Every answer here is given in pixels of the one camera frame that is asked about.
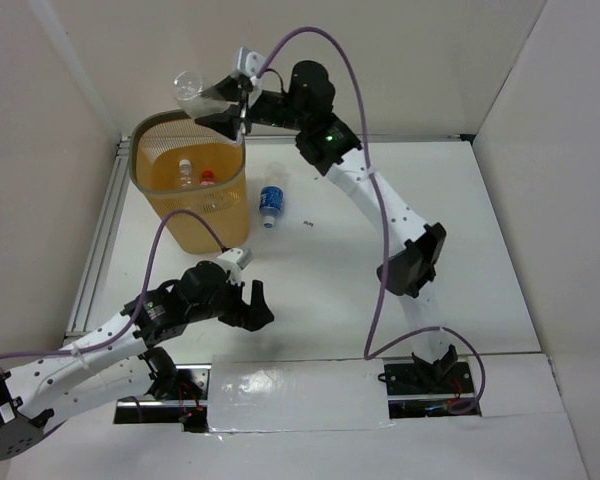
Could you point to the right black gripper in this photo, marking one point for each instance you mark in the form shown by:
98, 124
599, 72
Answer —
230, 89

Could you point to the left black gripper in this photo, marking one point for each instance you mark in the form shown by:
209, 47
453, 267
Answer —
241, 304

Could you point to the clear square plastic bottle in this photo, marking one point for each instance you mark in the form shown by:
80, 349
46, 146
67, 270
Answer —
195, 95

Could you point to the red label plastic bottle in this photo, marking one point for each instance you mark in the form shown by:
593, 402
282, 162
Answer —
207, 178

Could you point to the clear ribbed plastic bottle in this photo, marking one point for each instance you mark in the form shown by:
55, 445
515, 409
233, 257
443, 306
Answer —
185, 174

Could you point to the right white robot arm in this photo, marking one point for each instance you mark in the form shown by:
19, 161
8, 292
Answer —
411, 245

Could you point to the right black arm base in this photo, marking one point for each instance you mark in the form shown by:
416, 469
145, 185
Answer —
418, 389

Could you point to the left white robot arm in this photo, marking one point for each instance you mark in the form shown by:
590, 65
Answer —
123, 358

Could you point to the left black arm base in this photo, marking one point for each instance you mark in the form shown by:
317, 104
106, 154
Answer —
178, 394

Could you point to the yellow mesh waste bin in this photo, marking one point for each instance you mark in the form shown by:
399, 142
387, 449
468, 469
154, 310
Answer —
157, 145

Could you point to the blue label plastic bottle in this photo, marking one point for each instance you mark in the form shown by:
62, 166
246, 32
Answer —
271, 198

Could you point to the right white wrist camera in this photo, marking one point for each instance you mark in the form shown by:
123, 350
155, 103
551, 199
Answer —
248, 67

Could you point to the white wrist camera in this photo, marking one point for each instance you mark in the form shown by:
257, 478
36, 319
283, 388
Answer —
234, 261
248, 67

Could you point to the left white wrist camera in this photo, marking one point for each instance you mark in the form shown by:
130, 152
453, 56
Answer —
234, 261

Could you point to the aluminium frame rail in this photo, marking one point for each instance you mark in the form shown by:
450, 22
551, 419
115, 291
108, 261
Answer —
96, 268

